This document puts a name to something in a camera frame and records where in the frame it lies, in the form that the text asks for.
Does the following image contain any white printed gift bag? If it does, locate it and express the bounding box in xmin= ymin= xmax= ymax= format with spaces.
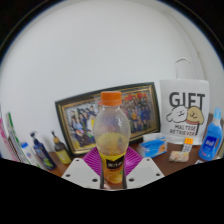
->
xmin=159 ymin=58 xmax=211 ymax=146

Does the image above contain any brown pump bottle yellow label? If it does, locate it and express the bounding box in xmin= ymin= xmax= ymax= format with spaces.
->
xmin=50 ymin=130 xmax=72 ymax=165

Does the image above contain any orange juice bottle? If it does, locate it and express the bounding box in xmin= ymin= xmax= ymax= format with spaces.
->
xmin=92 ymin=91 xmax=132 ymax=185

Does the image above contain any blue detergent bottle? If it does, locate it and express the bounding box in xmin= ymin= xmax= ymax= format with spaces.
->
xmin=198 ymin=107 xmax=224 ymax=162

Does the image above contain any white green shuttlecock tube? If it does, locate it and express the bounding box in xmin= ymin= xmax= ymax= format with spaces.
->
xmin=7 ymin=112 xmax=31 ymax=164

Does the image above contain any beige snack packet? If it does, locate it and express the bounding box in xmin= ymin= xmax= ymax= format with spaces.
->
xmin=168 ymin=150 xmax=190 ymax=163

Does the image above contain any orange white small packet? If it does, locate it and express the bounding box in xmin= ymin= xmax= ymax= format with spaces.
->
xmin=182 ymin=137 xmax=194 ymax=154

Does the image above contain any framed group photo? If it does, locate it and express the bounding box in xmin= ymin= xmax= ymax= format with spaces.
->
xmin=54 ymin=82 xmax=161 ymax=157

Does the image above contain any pink shuttlecock tube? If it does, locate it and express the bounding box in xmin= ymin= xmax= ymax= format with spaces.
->
xmin=0 ymin=116 xmax=18 ymax=163

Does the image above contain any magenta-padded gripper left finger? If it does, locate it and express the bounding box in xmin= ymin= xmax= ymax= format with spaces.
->
xmin=61 ymin=145 xmax=104 ymax=190

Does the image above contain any white bottle with blue cap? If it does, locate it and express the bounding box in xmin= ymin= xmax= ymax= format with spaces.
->
xmin=20 ymin=142 xmax=39 ymax=167

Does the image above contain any blue tissue pack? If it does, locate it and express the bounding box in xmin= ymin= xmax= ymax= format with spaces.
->
xmin=138 ymin=133 xmax=168 ymax=159

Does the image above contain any dark blue pump bottle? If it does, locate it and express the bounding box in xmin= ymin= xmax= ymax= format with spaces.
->
xmin=29 ymin=131 xmax=58 ymax=171

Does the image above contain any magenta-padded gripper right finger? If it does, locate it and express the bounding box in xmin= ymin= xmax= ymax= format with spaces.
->
xmin=122 ymin=146 xmax=165 ymax=190

